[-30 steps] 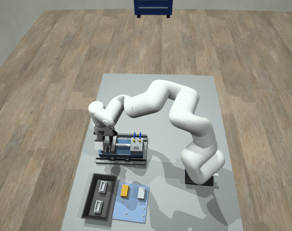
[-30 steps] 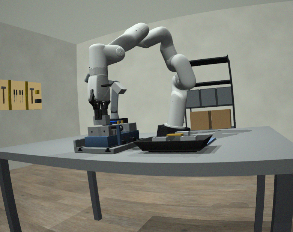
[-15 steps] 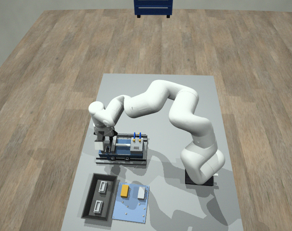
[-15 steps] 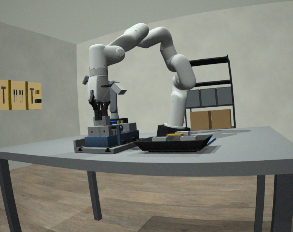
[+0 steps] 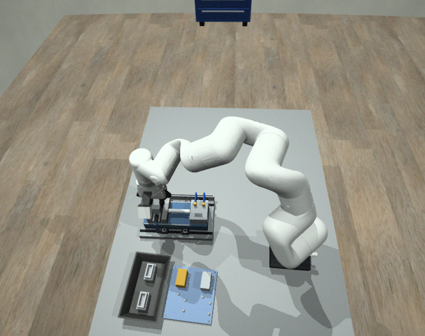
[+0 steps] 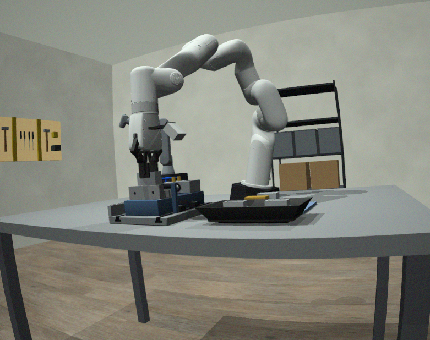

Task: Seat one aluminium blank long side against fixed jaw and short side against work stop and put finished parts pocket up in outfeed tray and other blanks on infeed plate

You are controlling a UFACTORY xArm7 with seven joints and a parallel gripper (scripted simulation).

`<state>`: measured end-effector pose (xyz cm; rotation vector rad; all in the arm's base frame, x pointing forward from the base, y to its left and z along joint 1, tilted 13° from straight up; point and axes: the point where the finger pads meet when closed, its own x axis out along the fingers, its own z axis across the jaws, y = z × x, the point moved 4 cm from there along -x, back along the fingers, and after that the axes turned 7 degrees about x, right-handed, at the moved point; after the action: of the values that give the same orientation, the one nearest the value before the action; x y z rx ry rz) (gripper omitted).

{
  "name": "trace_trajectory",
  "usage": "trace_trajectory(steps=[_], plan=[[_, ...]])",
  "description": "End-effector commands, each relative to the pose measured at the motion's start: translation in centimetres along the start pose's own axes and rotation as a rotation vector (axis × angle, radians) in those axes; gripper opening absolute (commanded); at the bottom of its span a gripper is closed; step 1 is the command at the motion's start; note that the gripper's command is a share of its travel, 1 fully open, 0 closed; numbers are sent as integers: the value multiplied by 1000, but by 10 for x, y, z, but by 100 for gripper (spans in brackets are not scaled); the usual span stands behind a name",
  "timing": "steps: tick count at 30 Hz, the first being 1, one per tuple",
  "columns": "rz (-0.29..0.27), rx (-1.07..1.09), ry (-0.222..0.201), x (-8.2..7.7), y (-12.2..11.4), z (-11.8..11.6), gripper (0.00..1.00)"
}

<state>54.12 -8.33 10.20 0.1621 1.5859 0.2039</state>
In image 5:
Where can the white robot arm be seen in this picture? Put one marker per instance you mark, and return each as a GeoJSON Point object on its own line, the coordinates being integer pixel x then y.
{"type": "Point", "coordinates": [292, 230]}

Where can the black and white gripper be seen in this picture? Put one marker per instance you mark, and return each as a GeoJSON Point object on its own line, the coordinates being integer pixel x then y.
{"type": "Point", "coordinates": [158, 192]}

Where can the yellow rectangular block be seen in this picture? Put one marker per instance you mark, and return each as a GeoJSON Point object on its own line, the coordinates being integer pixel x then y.
{"type": "Point", "coordinates": [181, 278]}

